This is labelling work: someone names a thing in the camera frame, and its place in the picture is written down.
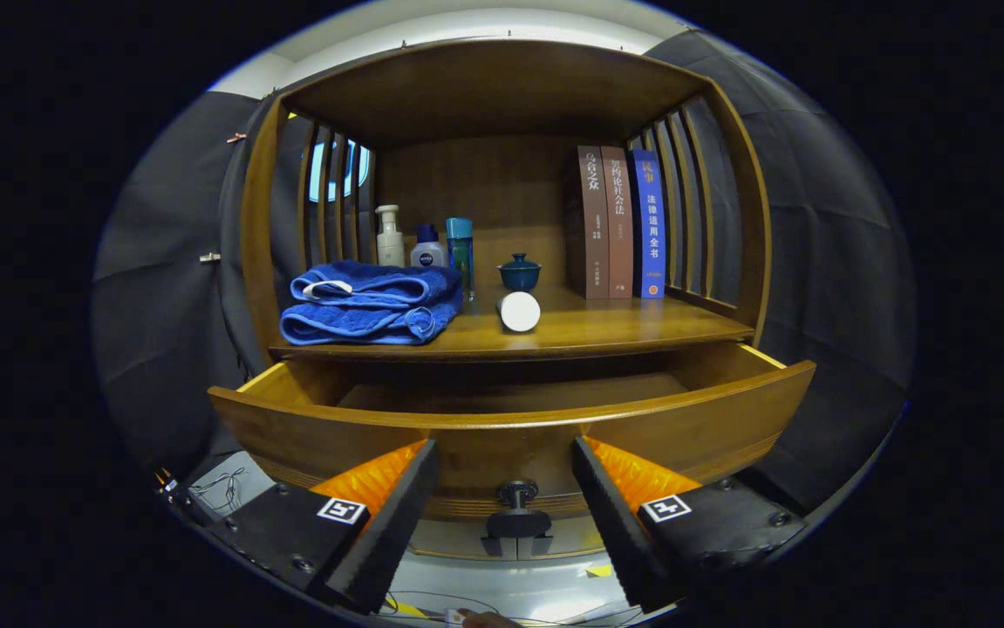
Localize white tube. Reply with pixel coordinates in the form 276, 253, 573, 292
498, 291, 543, 333

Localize wooden countertop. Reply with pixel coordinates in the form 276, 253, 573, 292
268, 283, 755, 363

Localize white bottle blue cap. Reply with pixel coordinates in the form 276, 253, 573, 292
409, 223, 448, 268

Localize blue folded towel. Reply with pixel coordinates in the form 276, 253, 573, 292
279, 260, 464, 346

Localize wooden drawer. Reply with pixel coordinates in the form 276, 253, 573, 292
208, 342, 816, 559

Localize thin grey cable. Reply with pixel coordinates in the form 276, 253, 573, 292
192, 467, 249, 511

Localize wooden cabinet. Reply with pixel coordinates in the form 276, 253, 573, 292
208, 38, 816, 563

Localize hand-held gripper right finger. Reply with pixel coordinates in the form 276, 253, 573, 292
571, 435, 809, 613

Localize reddish brown book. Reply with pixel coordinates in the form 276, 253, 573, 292
599, 146, 635, 300

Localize blue lidded teacup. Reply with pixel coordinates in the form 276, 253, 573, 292
497, 253, 543, 292

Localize white pump bottle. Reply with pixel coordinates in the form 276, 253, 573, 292
375, 204, 406, 268

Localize dark brown book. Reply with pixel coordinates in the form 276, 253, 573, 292
564, 145, 611, 300

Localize teal bottle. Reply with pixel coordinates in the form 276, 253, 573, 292
446, 217, 475, 303

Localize black backdrop cloth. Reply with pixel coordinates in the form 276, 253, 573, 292
92, 31, 917, 515

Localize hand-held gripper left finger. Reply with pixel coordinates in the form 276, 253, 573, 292
205, 438, 441, 616

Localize blue book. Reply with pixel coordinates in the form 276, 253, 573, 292
628, 149, 666, 299

